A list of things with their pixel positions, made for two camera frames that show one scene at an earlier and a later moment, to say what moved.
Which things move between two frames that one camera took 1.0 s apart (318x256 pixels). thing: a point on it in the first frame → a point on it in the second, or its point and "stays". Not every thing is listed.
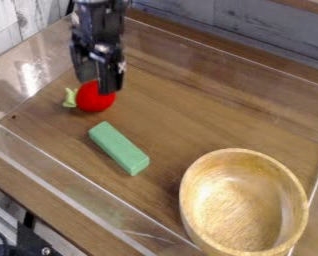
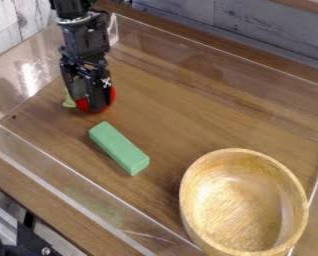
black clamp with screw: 30,244 stays
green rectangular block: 125,153 stays
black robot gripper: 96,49 → 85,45
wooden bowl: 243,203 stays
